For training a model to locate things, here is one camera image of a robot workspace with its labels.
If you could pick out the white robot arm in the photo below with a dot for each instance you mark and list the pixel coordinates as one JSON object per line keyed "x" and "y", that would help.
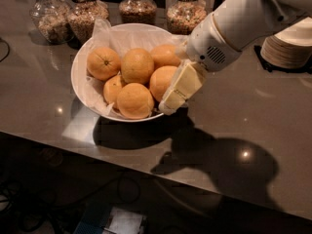
{"x": 242, "y": 21}

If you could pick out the orange at back right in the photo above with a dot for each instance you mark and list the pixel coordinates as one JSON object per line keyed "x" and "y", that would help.
{"x": 164, "y": 55}

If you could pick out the orange at centre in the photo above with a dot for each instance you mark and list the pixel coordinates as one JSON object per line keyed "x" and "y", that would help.
{"x": 137, "y": 66}

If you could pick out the white paper bowl liner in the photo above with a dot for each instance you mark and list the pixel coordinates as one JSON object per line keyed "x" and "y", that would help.
{"x": 130, "y": 38}

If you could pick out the white ceramic bowl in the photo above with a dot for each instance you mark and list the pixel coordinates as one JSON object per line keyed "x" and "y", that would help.
{"x": 78, "y": 78}

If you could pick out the glass cereal jar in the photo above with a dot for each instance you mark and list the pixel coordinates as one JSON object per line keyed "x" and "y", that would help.
{"x": 83, "y": 16}
{"x": 138, "y": 11}
{"x": 184, "y": 15}
{"x": 50, "y": 18}

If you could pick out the far left glass cereal jar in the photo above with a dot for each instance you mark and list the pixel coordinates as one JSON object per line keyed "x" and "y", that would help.
{"x": 50, "y": 18}

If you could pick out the small orange at lower left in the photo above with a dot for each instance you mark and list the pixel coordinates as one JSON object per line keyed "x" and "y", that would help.
{"x": 112, "y": 88}

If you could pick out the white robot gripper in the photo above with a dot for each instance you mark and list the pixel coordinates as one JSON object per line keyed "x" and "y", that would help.
{"x": 207, "y": 47}

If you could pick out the large orange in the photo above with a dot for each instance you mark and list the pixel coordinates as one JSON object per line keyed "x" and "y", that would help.
{"x": 161, "y": 80}

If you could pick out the orange at front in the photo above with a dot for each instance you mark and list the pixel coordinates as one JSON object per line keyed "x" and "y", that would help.
{"x": 135, "y": 101}

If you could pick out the black mat under plates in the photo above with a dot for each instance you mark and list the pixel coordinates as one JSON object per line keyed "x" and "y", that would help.
{"x": 306, "y": 68}

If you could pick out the orange at back left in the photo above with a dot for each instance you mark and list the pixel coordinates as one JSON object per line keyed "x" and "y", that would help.
{"x": 103, "y": 63}

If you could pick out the stack of white plates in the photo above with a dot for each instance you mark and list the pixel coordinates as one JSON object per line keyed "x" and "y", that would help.
{"x": 290, "y": 48}

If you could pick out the blue and white box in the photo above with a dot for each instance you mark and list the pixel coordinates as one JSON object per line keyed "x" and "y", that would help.
{"x": 101, "y": 218}

